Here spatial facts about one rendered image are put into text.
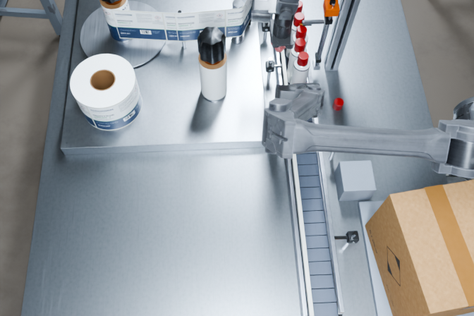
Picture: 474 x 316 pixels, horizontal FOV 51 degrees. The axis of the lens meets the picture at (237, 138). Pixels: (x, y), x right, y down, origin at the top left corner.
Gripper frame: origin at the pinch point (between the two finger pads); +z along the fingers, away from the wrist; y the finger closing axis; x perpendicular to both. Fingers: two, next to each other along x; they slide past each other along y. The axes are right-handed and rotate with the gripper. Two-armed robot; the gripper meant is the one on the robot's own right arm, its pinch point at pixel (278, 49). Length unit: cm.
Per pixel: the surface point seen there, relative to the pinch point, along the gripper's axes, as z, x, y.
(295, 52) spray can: -3.3, 4.5, 3.7
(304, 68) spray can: -3.2, 6.8, 9.6
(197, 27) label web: 2.8, -26.4, -12.3
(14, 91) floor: 102, -131, -54
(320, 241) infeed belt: 14, 9, 60
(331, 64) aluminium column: 14.1, 20.2, -3.9
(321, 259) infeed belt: 14, 8, 65
